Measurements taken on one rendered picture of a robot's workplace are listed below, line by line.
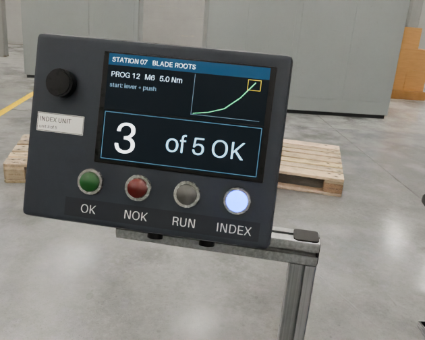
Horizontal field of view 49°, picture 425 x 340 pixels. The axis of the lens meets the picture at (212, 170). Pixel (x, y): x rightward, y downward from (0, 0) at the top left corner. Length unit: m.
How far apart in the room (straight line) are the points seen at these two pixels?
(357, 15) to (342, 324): 4.99
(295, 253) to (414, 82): 8.85
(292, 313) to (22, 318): 1.74
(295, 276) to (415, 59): 8.76
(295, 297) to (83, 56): 0.36
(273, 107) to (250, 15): 5.90
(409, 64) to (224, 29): 4.03
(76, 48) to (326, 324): 1.93
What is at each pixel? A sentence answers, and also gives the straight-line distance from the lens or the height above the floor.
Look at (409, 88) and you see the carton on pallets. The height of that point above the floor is 0.19.
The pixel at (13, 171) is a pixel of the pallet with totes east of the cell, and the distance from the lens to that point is 3.63.
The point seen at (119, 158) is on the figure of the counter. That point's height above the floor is 1.14.
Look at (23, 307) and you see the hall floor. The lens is 2.29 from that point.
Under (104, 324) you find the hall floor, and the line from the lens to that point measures 2.13.
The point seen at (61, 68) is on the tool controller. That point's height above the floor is 1.22.
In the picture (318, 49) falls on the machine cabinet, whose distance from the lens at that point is 6.56.
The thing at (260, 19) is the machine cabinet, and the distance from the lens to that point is 6.36.
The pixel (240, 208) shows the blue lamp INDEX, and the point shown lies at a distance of 0.45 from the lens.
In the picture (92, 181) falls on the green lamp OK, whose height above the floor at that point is 1.12.
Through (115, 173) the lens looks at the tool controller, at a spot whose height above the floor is 1.13.
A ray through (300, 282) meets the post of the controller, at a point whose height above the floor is 1.00.
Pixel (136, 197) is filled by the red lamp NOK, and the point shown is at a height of 1.11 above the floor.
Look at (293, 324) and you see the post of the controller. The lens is 0.61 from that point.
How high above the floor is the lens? 1.29
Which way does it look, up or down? 19 degrees down
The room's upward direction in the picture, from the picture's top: 5 degrees clockwise
